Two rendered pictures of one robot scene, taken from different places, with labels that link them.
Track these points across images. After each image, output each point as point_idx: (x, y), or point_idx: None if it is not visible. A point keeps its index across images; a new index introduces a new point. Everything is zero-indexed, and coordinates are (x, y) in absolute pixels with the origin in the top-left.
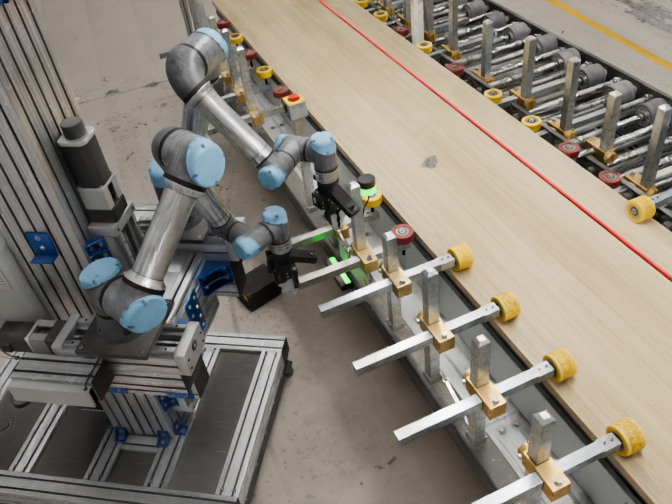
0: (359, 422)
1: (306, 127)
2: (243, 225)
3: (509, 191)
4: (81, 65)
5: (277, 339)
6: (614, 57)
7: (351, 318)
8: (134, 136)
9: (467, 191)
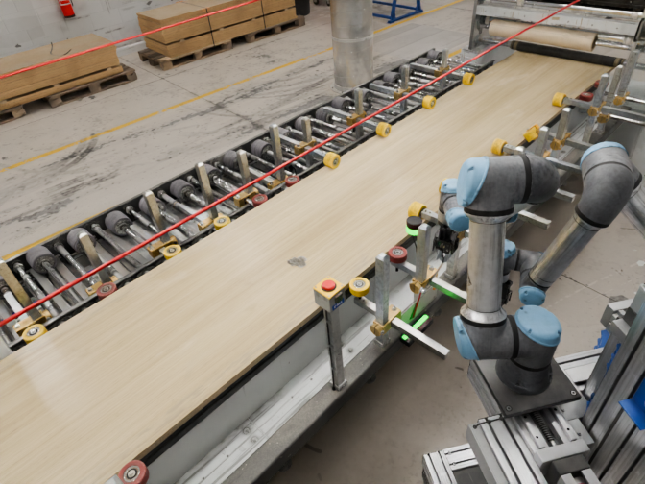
0: (442, 399)
1: (181, 449)
2: (530, 262)
3: (323, 214)
4: None
5: (430, 462)
6: None
7: (339, 450)
8: None
9: (331, 232)
